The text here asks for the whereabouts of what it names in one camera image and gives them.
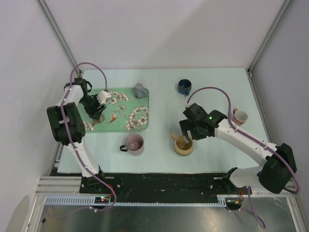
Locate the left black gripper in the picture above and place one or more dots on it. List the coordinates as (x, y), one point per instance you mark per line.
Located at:
(93, 113)

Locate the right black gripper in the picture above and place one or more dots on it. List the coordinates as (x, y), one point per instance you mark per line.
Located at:
(186, 125)

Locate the dark brown gold mug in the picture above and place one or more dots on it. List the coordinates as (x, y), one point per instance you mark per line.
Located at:
(98, 120)

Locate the tan round ceramic mug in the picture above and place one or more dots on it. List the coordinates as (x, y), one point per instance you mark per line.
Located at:
(180, 146)

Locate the dark blue glazed mug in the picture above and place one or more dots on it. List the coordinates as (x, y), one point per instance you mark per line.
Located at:
(184, 87)

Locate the grey tapered mug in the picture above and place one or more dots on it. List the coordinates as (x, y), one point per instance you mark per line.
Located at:
(140, 91)

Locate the lilac mug black handle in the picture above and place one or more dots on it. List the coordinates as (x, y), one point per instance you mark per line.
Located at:
(134, 145)

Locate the pink patterned small mug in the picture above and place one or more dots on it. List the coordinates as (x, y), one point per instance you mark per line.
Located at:
(239, 117)

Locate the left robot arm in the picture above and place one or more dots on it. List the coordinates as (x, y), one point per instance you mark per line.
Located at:
(68, 128)

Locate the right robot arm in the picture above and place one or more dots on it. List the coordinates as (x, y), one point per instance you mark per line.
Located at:
(276, 164)

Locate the green floral serving tray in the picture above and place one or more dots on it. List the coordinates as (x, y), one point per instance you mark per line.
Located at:
(124, 112)

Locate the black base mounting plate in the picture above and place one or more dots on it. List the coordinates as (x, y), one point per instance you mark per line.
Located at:
(162, 188)

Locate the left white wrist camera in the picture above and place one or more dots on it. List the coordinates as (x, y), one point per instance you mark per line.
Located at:
(103, 96)

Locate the grey slotted cable duct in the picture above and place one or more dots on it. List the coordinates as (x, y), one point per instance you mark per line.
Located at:
(97, 201)

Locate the aluminium frame rail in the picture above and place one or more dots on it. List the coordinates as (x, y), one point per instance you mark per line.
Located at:
(47, 13)

